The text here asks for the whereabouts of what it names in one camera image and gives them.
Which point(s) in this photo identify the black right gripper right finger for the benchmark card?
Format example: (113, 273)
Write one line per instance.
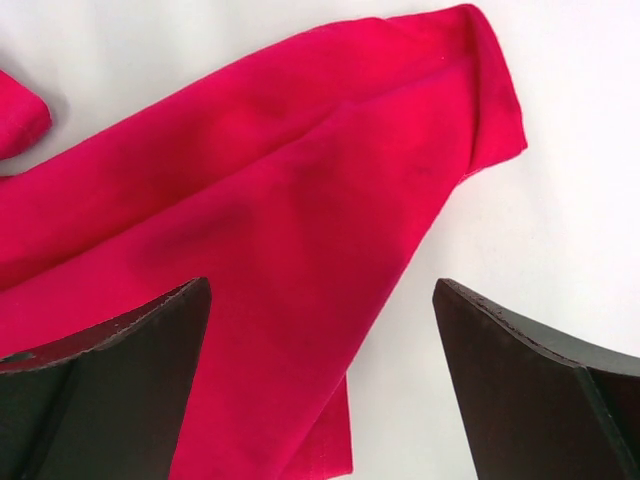
(537, 403)

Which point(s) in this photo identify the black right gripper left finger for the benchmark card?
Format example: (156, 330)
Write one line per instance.
(107, 402)

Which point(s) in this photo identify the crimson red t-shirt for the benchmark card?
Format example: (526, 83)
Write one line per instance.
(299, 180)

